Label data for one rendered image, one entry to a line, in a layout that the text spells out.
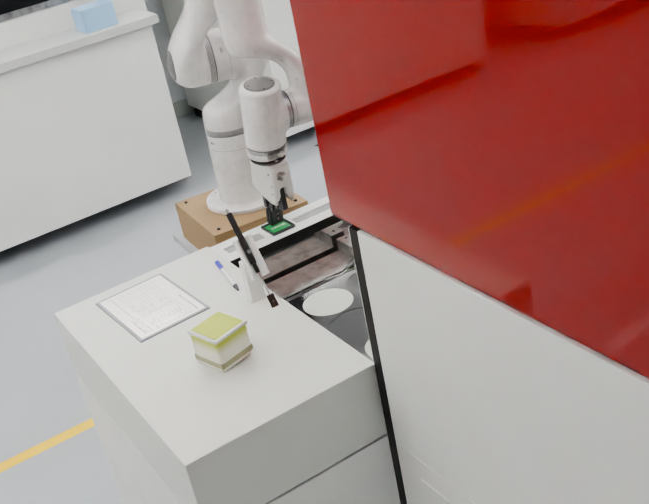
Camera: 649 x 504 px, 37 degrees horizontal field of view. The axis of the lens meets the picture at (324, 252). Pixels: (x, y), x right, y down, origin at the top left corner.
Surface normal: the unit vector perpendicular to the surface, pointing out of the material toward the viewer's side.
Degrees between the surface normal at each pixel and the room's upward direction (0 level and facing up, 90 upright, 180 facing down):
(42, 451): 0
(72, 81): 90
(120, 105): 90
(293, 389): 0
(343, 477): 90
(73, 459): 0
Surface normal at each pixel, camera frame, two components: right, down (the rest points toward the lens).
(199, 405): -0.18, -0.87
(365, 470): 0.53, 0.31
